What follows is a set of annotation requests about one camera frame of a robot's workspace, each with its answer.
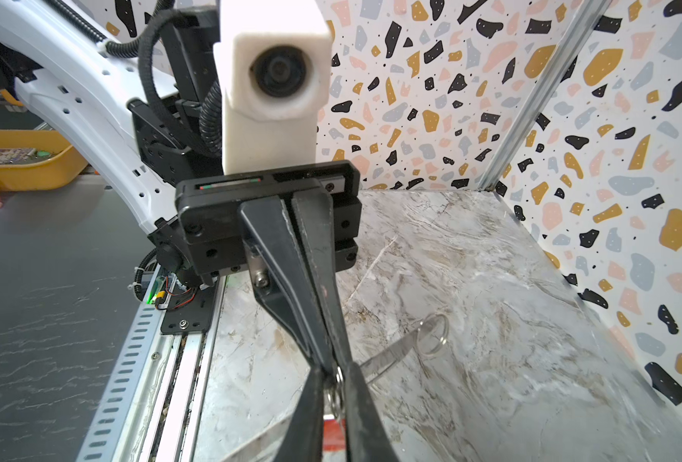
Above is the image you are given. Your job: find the perforated cable tray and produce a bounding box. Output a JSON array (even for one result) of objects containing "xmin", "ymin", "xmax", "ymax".
[{"xmin": 75, "ymin": 280, "xmax": 161, "ymax": 461}]

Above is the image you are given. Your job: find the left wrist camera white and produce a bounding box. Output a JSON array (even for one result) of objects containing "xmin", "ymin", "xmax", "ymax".
[{"xmin": 213, "ymin": 0, "xmax": 333, "ymax": 174}]

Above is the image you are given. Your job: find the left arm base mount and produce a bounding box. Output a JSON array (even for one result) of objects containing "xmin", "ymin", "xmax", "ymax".
[{"xmin": 129, "ymin": 248, "xmax": 223, "ymax": 336}]

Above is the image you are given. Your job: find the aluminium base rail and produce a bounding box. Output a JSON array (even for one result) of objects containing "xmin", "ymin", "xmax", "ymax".
[{"xmin": 115, "ymin": 279, "xmax": 226, "ymax": 461}]

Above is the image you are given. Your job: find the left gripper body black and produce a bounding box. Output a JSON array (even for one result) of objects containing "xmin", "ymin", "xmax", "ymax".
[{"xmin": 176, "ymin": 161, "xmax": 361, "ymax": 285}]

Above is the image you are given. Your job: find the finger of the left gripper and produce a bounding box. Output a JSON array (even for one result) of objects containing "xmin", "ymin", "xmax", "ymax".
[
  {"xmin": 239, "ymin": 196, "xmax": 334, "ymax": 375},
  {"xmin": 292, "ymin": 189, "xmax": 354, "ymax": 370}
]

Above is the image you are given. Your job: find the left black corrugated cable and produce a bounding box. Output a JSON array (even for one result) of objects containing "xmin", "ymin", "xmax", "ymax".
[{"xmin": 45, "ymin": 0, "xmax": 225, "ymax": 157}]

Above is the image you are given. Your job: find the red key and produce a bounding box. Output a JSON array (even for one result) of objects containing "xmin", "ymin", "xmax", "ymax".
[{"xmin": 322, "ymin": 418, "xmax": 347, "ymax": 452}]

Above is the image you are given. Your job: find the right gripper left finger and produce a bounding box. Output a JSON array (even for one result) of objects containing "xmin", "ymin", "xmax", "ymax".
[{"xmin": 274, "ymin": 366, "xmax": 325, "ymax": 462}]

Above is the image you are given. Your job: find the yellow plastic bin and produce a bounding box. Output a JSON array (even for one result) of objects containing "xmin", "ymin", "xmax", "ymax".
[{"xmin": 0, "ymin": 130, "xmax": 88, "ymax": 192}]

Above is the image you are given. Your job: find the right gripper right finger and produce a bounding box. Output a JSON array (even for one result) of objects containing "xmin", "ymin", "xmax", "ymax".
[{"xmin": 343, "ymin": 362, "xmax": 399, "ymax": 462}]

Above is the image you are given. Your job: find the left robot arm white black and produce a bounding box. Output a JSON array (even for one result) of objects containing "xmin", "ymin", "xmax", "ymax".
[{"xmin": 0, "ymin": 1, "xmax": 361, "ymax": 375}]

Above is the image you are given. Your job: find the metal keyring plate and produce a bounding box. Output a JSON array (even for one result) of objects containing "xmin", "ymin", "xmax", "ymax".
[{"xmin": 223, "ymin": 314, "xmax": 450, "ymax": 461}]

